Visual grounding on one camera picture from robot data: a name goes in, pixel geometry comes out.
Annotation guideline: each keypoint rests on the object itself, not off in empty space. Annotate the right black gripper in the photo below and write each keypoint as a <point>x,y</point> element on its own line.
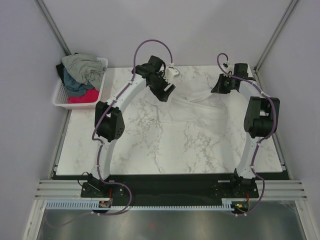
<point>219,88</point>

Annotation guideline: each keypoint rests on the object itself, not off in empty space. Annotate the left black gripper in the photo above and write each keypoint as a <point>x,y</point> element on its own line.
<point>162,95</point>

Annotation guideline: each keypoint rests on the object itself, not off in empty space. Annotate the white t shirt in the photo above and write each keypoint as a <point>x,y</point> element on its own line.
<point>192,102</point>

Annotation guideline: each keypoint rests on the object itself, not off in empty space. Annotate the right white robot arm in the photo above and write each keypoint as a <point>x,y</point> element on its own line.
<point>260,123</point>

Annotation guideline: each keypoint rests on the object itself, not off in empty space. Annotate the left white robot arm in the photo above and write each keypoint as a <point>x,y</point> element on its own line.
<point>109,124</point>

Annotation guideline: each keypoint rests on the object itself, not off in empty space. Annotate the red t shirt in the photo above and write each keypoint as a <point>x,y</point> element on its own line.
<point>90,96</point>

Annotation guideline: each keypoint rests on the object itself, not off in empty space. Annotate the grey t shirt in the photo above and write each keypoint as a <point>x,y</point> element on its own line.
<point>85,69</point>

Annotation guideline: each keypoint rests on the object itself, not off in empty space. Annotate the teal t shirt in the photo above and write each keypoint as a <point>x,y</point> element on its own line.
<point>74,88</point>

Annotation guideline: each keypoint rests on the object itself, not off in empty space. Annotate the white plastic basket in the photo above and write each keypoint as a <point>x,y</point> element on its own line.
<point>60,96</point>

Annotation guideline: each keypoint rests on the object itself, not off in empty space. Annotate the black t shirt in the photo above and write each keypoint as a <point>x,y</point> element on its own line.
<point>71,64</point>

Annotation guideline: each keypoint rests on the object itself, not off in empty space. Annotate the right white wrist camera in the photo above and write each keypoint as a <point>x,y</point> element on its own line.
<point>228,67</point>

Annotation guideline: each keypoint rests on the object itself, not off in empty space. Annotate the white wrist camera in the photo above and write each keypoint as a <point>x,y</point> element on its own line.
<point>171,72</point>
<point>228,67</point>

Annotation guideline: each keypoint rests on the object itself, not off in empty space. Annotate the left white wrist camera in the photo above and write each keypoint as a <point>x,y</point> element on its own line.
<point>171,72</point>

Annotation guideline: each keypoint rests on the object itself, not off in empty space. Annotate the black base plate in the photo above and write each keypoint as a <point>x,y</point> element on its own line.
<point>169,188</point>

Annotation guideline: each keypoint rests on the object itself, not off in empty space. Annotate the right aluminium frame post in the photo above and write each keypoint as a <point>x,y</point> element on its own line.
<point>276,33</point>

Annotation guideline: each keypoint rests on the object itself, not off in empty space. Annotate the aluminium frame post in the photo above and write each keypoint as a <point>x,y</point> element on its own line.
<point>53,26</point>
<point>276,33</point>

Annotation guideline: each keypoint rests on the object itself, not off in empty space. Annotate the white slotted cable duct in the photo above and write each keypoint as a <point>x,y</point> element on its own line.
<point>98,204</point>

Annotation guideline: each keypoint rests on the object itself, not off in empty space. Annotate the aluminium front rail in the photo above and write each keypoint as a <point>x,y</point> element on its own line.
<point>275,190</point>

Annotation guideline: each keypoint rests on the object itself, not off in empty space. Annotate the left aluminium frame post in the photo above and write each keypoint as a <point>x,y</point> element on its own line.
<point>53,26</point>

